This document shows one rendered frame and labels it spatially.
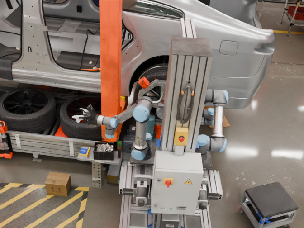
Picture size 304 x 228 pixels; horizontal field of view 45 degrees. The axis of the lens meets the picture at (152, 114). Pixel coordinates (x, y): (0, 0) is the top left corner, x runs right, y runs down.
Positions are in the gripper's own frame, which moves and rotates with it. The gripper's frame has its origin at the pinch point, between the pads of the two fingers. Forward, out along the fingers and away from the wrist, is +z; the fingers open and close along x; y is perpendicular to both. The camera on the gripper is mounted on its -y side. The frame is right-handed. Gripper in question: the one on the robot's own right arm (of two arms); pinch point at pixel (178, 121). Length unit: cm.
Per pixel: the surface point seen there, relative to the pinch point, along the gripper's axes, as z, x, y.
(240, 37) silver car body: -53, -39, 76
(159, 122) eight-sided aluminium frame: 18.2, -22.4, -20.9
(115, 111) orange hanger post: 63, 3, 10
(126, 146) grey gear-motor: 52, -11, -49
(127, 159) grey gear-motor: 50, -16, -74
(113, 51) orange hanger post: 65, 3, 74
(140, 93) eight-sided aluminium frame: 39.4, -23.9, 14.1
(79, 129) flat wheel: 103, -20, -36
